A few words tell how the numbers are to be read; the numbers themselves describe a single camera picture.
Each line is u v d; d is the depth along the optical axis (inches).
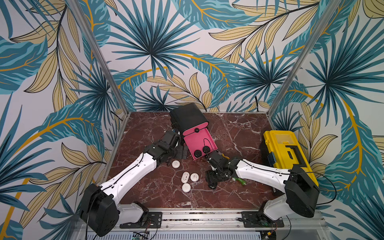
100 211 15.1
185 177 33.7
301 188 17.3
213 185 32.6
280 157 30.5
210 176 29.7
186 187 32.5
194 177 33.7
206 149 37.2
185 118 40.7
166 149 23.4
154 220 29.0
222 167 24.4
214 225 28.9
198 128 35.7
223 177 23.5
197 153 36.3
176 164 35.5
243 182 33.0
